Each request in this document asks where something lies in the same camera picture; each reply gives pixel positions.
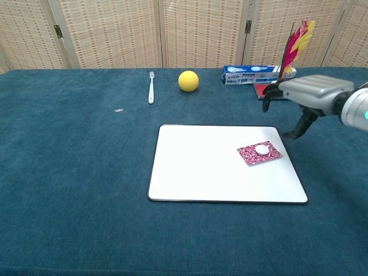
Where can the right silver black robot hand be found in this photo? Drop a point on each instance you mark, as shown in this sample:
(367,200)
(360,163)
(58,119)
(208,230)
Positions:
(313,89)

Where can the white round magnet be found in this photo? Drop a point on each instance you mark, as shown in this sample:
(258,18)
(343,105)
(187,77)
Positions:
(262,149)

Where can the pink patterned card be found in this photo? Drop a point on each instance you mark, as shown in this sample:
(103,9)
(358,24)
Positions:
(250,158)

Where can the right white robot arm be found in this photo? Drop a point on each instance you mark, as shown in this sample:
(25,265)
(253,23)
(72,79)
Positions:
(356,109)

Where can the white square board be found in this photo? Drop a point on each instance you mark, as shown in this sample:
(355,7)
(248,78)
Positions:
(201,166)

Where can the red yellow feather shuttlecock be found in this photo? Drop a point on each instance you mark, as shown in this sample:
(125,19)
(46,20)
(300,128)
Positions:
(293,49)

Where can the red flat box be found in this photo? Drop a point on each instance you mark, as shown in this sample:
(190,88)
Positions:
(258,90)

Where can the blue toothpaste box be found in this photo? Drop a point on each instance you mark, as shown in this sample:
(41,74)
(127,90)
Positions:
(247,74)

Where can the black screen hinge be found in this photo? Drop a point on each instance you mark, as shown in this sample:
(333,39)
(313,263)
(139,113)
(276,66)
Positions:
(248,26)
(58,31)

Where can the yellow ball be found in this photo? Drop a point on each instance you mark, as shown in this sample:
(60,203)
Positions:
(188,81)

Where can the white toothbrush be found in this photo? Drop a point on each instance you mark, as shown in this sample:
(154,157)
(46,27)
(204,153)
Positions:
(151,92)

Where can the woven bamboo folding screen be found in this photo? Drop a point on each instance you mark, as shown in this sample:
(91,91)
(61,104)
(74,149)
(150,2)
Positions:
(115,34)

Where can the dark blue tablecloth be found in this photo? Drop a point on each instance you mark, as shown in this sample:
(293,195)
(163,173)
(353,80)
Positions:
(72,172)

